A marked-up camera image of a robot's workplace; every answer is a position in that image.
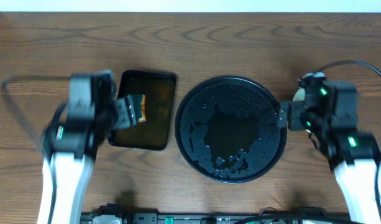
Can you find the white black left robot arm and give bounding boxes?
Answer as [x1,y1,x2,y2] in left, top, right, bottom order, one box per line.
[37,70,146,223]

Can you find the light blue plate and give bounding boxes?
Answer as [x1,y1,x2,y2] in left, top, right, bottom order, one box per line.
[293,88,306,101]

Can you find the green yellow sponge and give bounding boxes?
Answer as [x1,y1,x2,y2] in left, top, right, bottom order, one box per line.
[132,94,146,123]

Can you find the black rectangular water tray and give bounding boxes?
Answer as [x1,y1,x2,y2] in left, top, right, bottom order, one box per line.
[109,70,177,151]

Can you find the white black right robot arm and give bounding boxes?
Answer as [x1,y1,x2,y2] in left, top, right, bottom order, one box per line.
[278,72,381,223]

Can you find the black round tray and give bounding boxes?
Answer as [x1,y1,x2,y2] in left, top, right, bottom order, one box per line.
[175,76,287,184]

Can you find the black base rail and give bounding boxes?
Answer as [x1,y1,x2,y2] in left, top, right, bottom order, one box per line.
[79,203,352,224]

